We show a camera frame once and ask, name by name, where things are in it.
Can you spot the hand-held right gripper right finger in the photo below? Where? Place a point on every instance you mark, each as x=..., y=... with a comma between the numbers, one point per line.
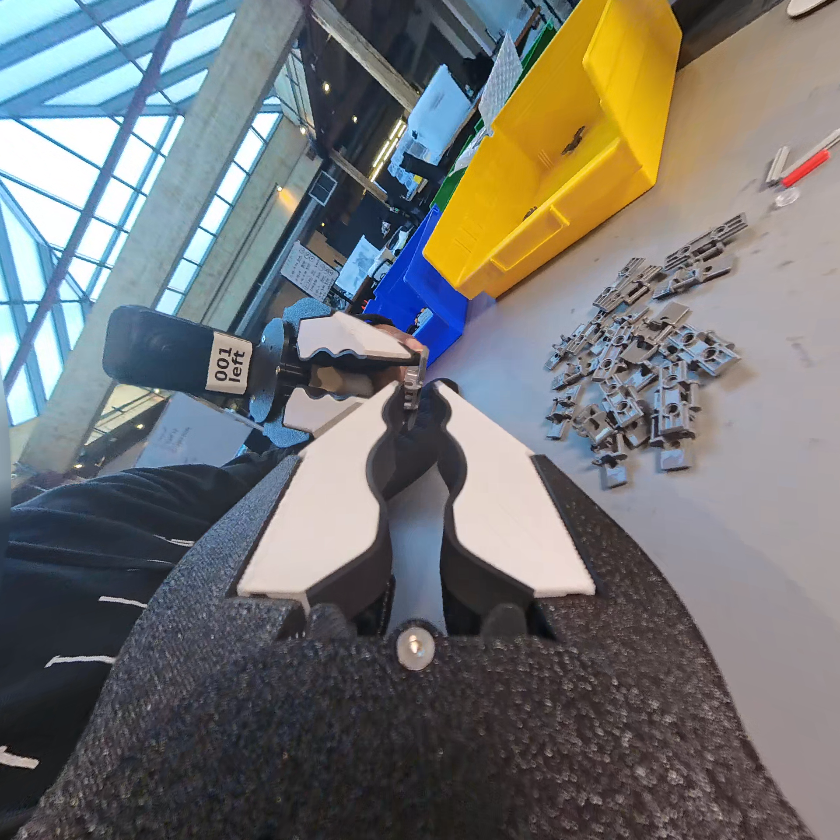
x=512, y=512

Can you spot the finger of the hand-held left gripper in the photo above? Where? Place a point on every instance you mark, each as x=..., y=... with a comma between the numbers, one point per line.
x=315, y=412
x=348, y=338

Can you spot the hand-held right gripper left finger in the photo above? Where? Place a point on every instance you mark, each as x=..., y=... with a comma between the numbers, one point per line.
x=315, y=512

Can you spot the grey plastic track link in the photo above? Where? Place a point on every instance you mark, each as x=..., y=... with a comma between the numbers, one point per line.
x=415, y=374

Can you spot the pile of grey track links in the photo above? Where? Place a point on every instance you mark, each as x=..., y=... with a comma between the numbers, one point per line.
x=643, y=367
x=572, y=141

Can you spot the yellow plastic bin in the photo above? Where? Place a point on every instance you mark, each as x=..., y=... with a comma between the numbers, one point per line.
x=590, y=98

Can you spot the grey desk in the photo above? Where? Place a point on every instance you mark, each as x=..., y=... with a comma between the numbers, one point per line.
x=722, y=525

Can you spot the person's left hand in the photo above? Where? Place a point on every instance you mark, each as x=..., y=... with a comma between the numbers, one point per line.
x=407, y=341

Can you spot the black yellow toy part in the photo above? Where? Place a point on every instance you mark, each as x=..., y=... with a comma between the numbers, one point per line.
x=420, y=321

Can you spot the blue plastic bin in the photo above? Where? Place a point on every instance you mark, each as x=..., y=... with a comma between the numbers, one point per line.
x=426, y=295

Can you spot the concrete column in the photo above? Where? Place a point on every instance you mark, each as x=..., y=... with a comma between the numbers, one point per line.
x=170, y=229

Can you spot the green plastic bin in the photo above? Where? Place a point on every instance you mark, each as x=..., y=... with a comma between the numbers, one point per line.
x=459, y=177

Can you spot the large glass windows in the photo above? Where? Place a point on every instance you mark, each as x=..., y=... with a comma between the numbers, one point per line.
x=65, y=164

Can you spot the person's black hooded sweater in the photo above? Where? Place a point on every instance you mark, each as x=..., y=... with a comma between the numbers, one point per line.
x=79, y=590

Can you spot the clear plastic bag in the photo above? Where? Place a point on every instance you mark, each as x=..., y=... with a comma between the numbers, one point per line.
x=502, y=79

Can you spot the pile of small black red pins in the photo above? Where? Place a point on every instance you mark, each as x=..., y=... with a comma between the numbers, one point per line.
x=794, y=170

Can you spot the white wall chart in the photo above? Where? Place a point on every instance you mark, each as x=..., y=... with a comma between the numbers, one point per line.
x=312, y=272

